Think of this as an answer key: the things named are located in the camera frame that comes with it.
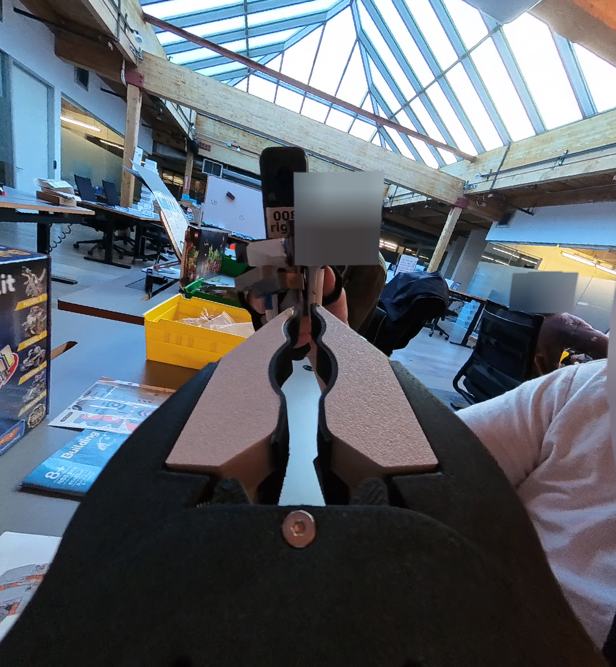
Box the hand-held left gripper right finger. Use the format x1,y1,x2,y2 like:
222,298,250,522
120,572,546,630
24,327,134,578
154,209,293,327
310,304,439,504

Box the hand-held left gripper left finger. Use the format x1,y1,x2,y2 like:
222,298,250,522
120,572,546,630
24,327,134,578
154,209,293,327
166,306,295,504

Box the grey beam axle assembly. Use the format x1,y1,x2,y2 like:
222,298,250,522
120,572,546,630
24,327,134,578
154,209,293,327
263,263,311,320

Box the grey desk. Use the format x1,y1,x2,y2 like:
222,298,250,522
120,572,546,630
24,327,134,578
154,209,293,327
0,307,327,558

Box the brown-edged neighbouring desk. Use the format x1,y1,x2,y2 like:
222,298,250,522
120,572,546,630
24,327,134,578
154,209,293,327
58,271,183,325

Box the far standing desk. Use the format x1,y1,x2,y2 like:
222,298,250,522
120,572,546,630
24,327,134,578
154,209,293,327
0,188,96,256

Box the person's right hand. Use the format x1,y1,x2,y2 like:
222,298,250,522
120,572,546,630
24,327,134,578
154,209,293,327
248,266,351,361

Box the green plastic bin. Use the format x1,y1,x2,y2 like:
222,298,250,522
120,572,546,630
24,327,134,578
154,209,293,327
183,254,251,308

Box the whiteboard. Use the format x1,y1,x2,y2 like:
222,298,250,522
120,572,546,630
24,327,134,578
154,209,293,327
202,174,267,238

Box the plant print toy box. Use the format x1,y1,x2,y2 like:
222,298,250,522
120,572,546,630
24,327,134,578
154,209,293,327
180,225,229,290

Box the yellow plastic bin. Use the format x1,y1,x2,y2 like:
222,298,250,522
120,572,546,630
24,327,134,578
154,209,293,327
143,293,255,371

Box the clear plastic bags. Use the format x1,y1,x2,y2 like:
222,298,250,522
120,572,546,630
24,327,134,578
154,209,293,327
178,310,254,337

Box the dark jacket on chair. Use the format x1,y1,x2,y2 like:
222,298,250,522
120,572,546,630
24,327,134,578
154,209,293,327
376,271,450,356

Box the cardboard sign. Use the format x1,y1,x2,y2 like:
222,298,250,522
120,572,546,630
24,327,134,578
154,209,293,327
123,163,191,261

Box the black mesh office chair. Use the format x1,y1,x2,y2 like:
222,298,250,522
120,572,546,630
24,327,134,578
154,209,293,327
453,299,547,408

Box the blue toy robot box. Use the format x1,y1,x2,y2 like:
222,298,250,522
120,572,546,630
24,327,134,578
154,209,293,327
0,242,52,479

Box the open building instruction booklet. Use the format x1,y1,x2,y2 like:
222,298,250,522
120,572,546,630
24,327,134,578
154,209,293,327
0,532,62,667

